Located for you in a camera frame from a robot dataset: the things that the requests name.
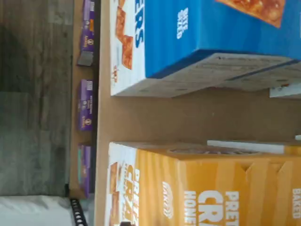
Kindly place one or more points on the white cloth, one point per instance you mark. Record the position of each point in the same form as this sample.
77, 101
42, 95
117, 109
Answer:
35, 212

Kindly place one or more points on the blue and white cracker box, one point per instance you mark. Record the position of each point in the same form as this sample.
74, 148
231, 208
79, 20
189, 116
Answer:
211, 35

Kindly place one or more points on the yellow and white cracker box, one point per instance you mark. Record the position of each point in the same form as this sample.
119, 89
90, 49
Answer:
211, 188

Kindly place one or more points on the purple Annie's box teal label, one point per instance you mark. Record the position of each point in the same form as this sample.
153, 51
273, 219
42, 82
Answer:
86, 169

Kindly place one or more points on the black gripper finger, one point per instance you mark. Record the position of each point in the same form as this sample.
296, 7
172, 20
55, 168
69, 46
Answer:
125, 224

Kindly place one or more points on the purple Annie's snack box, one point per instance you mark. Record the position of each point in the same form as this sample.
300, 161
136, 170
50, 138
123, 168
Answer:
85, 106

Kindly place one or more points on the purple Annie's box orange label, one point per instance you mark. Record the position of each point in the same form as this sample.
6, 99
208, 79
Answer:
87, 35

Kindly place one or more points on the upper wooden shelf board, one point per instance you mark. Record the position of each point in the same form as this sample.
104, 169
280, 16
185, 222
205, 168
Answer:
188, 117

